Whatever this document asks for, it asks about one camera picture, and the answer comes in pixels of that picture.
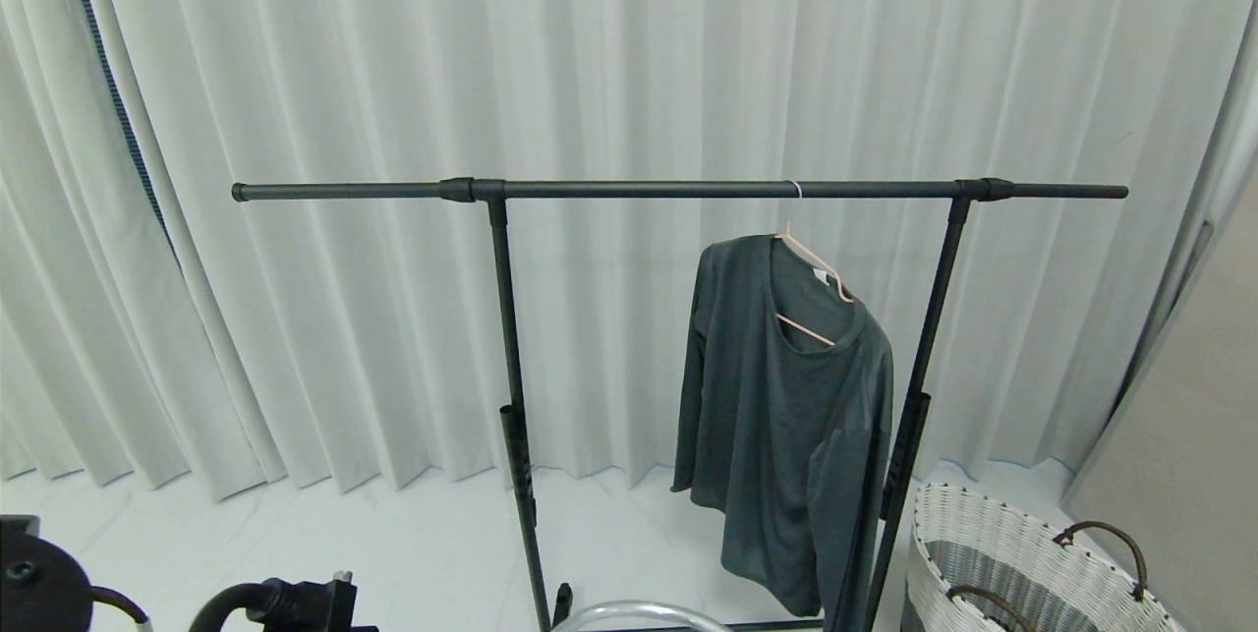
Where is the white curtain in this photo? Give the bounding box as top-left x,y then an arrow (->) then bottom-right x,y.
0,0 -> 1258,500

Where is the beige partition panel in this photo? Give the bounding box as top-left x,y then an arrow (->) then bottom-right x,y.
1061,190 -> 1258,632

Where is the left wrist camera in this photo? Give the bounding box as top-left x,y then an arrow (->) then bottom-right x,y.
260,571 -> 379,632

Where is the white laundry basket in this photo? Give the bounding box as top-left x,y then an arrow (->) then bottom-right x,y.
899,483 -> 1185,632

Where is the dark grey long-sleeved shirt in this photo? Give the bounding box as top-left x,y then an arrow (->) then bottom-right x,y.
671,234 -> 895,618

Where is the black clothes rack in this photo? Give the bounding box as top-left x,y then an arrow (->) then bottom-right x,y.
231,177 -> 1129,632

